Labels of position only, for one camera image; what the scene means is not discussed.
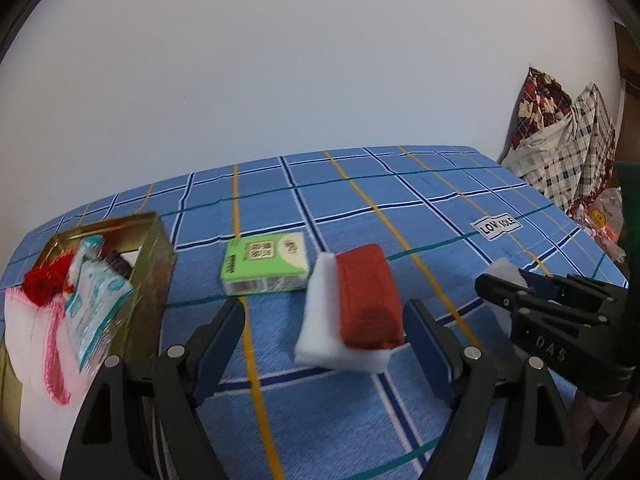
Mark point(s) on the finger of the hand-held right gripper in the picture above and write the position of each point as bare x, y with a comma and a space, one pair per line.
520, 300
565, 285

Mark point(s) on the red and white sponge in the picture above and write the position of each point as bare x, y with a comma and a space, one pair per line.
365, 300

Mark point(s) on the plaid checked cloth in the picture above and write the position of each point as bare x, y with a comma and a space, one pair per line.
570, 160

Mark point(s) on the teal wet wipe packet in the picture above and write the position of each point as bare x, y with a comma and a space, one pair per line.
95, 300

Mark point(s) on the plastic bag with smiley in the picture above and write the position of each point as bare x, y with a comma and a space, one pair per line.
597, 217

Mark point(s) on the red floral pillow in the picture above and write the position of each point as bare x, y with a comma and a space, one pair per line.
537, 105

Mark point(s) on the white gauze cloth pink trim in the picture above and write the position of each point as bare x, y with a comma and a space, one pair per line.
25, 335

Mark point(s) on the blue plaid blanket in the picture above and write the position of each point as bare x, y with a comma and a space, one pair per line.
350, 200

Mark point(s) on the gold rectangular tin box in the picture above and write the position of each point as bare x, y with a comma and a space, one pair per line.
150, 280

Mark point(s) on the pale pink foam liner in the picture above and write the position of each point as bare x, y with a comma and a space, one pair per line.
37, 420

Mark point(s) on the pale pink fluffy puff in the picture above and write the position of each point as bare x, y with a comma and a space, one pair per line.
502, 270

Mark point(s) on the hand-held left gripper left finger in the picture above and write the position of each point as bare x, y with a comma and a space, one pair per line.
207, 365

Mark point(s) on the person's right forearm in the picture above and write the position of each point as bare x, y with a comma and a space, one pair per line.
595, 430

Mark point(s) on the white sewn blanket label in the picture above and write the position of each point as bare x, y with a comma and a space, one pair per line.
496, 227

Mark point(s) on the brown wooden door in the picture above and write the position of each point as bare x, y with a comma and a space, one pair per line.
627, 55

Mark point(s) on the dark purple fabric piece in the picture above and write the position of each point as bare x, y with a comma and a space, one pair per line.
119, 262

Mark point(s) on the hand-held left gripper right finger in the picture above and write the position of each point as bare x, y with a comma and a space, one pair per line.
440, 365

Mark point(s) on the green tissue pack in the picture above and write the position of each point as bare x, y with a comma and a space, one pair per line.
265, 260

